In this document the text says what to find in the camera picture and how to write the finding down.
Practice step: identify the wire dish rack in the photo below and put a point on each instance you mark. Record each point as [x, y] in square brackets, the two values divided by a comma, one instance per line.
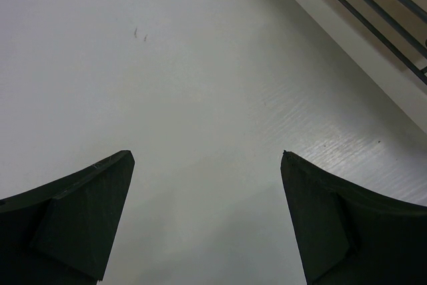
[400, 25]

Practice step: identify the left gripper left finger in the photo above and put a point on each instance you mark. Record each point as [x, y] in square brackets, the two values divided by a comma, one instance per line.
[63, 232]

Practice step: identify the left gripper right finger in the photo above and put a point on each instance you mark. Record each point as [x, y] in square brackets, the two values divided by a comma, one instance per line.
[347, 234]

